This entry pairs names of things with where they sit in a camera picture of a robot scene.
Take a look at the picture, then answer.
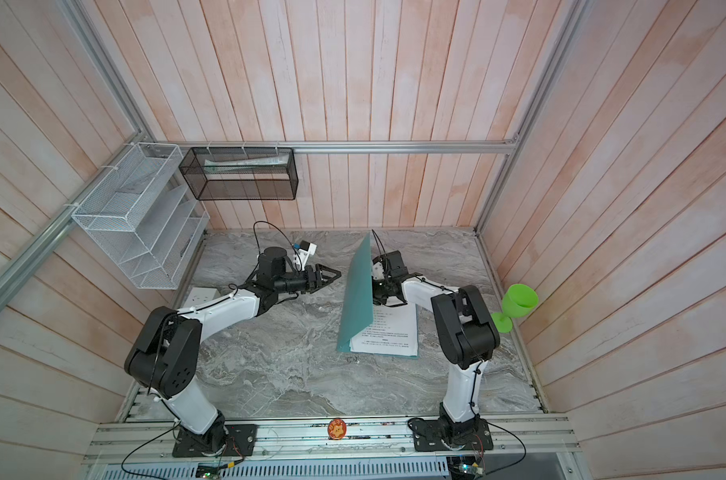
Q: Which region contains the white power socket box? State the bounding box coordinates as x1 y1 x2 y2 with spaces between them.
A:
180 287 219 311

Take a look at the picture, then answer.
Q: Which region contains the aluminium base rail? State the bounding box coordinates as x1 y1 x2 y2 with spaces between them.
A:
83 413 580 464

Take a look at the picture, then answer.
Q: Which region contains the red round sticker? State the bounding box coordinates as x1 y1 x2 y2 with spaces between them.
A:
327 418 347 440

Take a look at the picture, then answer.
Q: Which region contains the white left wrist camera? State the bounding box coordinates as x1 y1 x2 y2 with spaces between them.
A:
293 240 317 270

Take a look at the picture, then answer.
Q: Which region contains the teal green folder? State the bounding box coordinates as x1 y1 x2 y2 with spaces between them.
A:
336 233 419 360

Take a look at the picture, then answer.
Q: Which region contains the printed paper sheet bottom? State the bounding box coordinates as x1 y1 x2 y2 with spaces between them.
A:
350 304 418 358

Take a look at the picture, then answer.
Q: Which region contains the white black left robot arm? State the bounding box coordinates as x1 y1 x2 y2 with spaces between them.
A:
124 247 342 456

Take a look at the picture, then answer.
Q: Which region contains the white wire mesh shelf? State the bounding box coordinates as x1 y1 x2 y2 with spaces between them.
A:
73 143 209 290

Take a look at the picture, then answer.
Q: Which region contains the green plastic goblet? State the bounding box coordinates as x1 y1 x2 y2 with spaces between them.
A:
491 284 539 333

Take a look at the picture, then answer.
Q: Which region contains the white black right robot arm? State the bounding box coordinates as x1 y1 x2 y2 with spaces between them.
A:
372 251 501 452

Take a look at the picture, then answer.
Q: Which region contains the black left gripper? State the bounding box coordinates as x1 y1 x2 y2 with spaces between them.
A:
275 263 342 294

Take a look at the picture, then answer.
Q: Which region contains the black wire mesh basket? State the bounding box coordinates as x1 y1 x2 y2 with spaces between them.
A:
179 146 299 201

